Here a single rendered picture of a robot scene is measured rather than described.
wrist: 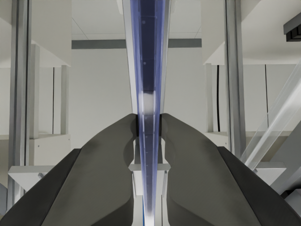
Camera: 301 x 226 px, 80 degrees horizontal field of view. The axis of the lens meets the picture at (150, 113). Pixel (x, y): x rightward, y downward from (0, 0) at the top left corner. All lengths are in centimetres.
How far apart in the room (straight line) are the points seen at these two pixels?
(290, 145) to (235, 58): 32
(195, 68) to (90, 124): 134
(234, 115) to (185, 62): 159
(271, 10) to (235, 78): 21
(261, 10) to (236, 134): 37
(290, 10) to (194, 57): 157
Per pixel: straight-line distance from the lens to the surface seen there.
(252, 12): 69
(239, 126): 65
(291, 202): 60
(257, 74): 242
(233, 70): 65
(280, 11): 72
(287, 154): 51
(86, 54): 228
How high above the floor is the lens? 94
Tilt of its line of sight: 3 degrees down
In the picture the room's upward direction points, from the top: 179 degrees clockwise
